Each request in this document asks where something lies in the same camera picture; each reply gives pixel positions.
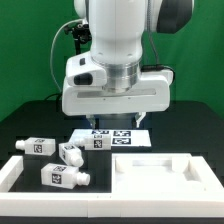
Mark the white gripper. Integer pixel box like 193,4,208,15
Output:
62,54,174,129

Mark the white square tabletop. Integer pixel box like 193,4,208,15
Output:
111,153,224,195

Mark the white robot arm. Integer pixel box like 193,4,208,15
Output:
62,0,194,122

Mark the black table platform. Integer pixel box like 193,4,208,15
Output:
0,100,224,224

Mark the white U-shaped obstacle fence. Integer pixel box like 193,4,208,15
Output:
0,156,224,218

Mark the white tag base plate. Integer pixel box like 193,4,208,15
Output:
69,129,151,147

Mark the grey camera cable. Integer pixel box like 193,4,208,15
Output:
49,18,84,94

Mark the black camera on stand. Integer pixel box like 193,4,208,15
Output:
63,22,92,55

